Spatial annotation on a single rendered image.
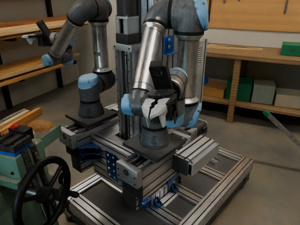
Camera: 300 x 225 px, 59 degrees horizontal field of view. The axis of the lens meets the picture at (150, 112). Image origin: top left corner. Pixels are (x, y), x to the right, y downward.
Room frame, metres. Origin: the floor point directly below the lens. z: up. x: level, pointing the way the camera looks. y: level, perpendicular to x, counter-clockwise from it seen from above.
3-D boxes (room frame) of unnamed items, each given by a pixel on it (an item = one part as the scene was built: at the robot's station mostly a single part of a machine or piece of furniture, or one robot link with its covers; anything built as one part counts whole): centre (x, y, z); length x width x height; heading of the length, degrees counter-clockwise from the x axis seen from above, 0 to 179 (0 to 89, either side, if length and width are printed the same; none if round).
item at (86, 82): (1.44, 0.35, 0.98); 0.13 x 0.12 x 0.14; 153
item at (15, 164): (0.84, 0.50, 0.91); 0.15 x 0.14 x 0.09; 161
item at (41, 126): (1.11, 0.52, 0.91); 0.12 x 0.09 x 0.03; 71
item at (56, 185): (1.06, 0.48, 0.58); 0.12 x 0.08 x 0.08; 71
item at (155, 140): (1.11, -0.02, 0.87); 0.15 x 0.15 x 0.10
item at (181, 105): (0.83, -0.06, 1.12); 0.11 x 0.08 x 0.11; 75
